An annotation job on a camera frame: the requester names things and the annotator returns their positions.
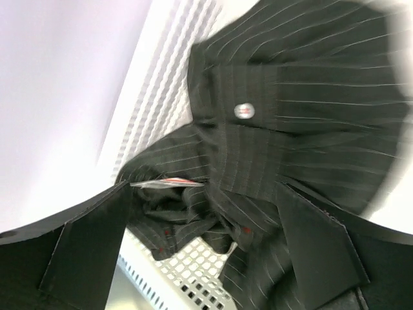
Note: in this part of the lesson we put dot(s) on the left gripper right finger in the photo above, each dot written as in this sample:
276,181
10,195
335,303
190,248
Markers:
340,260

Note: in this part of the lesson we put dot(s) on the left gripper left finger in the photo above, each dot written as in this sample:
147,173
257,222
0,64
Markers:
67,260

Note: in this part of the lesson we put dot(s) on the black pinstripe shirt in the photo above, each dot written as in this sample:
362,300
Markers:
292,90

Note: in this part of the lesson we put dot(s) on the white plastic basket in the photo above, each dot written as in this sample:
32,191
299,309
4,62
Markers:
152,102

